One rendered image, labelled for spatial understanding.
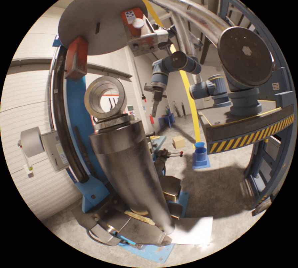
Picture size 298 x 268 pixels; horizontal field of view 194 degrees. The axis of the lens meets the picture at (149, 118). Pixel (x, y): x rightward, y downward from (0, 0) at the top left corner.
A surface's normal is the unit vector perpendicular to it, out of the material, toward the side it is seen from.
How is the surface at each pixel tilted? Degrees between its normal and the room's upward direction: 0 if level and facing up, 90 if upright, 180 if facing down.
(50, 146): 90
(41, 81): 90
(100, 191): 90
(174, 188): 0
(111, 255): 0
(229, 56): 90
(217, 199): 0
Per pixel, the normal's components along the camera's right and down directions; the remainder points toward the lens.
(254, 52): -0.78, 0.25
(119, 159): 0.23, 0.02
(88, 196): 0.87, -0.19
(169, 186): -0.26, -0.96
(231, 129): -0.46, 0.19
